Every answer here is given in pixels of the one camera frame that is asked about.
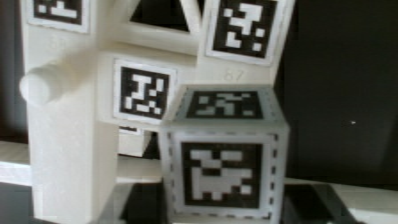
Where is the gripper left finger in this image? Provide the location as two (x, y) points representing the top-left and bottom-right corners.
(88, 181), (164, 224)

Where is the white U-shaped fence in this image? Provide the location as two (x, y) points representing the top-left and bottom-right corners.
(0, 141), (398, 224)

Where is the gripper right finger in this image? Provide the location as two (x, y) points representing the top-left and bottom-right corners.
(283, 184), (358, 224)

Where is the white nut cube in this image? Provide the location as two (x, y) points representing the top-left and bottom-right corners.
(159, 85), (290, 224)

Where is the white chair back frame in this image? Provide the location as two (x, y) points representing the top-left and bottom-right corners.
(20, 0), (296, 224)

